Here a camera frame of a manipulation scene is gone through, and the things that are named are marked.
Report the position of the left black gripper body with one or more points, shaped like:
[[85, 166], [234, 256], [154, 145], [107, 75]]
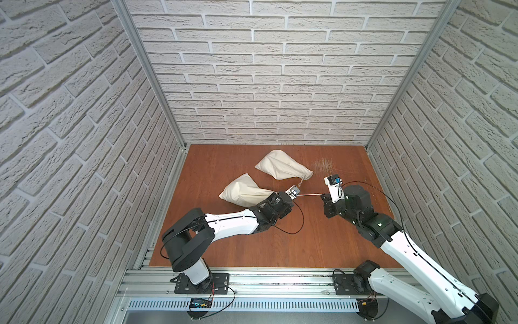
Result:
[[286, 196]]

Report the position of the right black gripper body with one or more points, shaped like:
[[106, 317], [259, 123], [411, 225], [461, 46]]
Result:
[[328, 202]]

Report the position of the aluminium rail frame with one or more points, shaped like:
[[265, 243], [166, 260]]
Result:
[[302, 282]]

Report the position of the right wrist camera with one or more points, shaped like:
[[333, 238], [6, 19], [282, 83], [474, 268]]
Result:
[[334, 183]]

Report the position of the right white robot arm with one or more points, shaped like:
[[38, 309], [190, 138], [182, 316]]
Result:
[[442, 298]]

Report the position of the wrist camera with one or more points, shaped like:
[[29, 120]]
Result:
[[334, 183], [293, 192]]

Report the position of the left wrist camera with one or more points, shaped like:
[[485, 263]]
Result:
[[293, 192]]

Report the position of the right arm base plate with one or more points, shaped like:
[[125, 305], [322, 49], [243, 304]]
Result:
[[351, 284]]

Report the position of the left electronics board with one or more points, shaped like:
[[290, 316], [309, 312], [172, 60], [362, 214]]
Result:
[[199, 307]]

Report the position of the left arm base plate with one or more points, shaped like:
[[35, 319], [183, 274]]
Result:
[[216, 283]]

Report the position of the right corner aluminium post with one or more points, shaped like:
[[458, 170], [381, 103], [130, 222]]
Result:
[[429, 42]]

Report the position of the left corner aluminium post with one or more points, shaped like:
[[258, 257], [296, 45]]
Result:
[[143, 57]]

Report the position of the corner aluminium post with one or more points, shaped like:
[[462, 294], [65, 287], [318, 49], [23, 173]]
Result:
[[429, 42], [143, 57]]

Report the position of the cream cloth soil bag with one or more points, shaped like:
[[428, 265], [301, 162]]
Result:
[[281, 166], [244, 192]]

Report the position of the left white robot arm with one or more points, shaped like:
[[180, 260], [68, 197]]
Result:
[[188, 239]]

